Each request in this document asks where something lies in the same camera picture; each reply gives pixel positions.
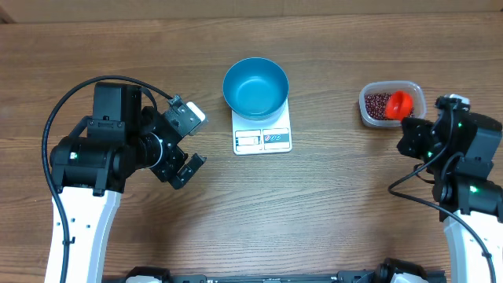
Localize red measuring scoop blue handle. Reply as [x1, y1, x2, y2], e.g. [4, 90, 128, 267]
[384, 90, 413, 121]

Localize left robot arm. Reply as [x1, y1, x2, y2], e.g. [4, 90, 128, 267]
[41, 75, 207, 282]

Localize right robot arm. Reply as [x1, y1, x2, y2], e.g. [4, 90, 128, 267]
[397, 94, 502, 282]

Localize white kitchen scale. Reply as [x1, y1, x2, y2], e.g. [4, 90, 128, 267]
[232, 101, 292, 156]

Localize blue bowl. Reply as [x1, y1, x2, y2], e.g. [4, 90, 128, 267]
[222, 57, 289, 120]

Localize clear plastic container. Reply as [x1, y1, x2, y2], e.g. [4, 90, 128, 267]
[358, 80, 428, 128]

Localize red beans in container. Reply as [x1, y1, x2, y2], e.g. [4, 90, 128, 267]
[365, 93, 414, 120]

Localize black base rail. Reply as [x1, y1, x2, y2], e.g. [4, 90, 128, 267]
[101, 257, 447, 283]

